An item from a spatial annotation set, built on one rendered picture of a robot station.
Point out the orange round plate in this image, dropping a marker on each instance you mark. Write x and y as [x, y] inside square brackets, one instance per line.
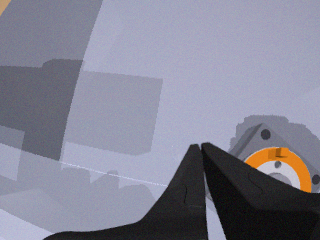
[290, 166]

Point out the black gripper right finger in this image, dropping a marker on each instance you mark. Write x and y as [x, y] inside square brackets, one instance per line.
[255, 206]

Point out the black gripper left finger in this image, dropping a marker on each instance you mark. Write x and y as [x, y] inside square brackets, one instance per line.
[179, 214]

